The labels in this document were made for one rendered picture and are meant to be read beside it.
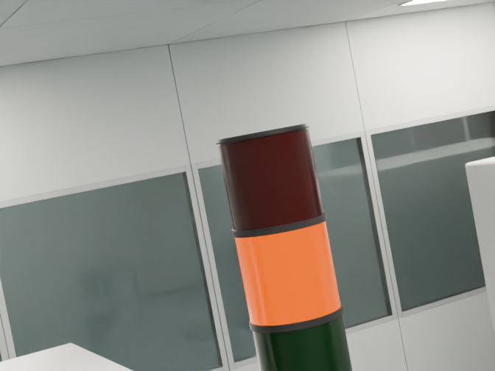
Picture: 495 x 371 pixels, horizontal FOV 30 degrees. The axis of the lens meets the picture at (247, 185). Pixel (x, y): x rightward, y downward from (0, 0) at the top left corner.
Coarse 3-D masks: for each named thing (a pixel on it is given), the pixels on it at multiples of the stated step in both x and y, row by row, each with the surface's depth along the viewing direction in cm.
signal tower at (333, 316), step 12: (264, 132) 46; (276, 132) 46; (324, 216) 48; (264, 228) 47; (276, 228) 46; (288, 228) 46; (300, 228) 47; (336, 312) 48; (252, 324) 48; (288, 324) 47; (300, 324) 47; (312, 324) 47
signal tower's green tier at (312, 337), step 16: (336, 320) 48; (256, 336) 48; (272, 336) 47; (288, 336) 47; (304, 336) 47; (320, 336) 47; (336, 336) 48; (256, 352) 49; (272, 352) 47; (288, 352) 47; (304, 352) 47; (320, 352) 47; (336, 352) 48; (272, 368) 48; (288, 368) 47; (304, 368) 47; (320, 368) 47; (336, 368) 47
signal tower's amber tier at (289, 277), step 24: (240, 240) 48; (264, 240) 47; (288, 240) 47; (312, 240) 47; (240, 264) 49; (264, 264) 47; (288, 264) 47; (312, 264) 47; (264, 288) 47; (288, 288) 47; (312, 288) 47; (336, 288) 48; (264, 312) 47; (288, 312) 47; (312, 312) 47
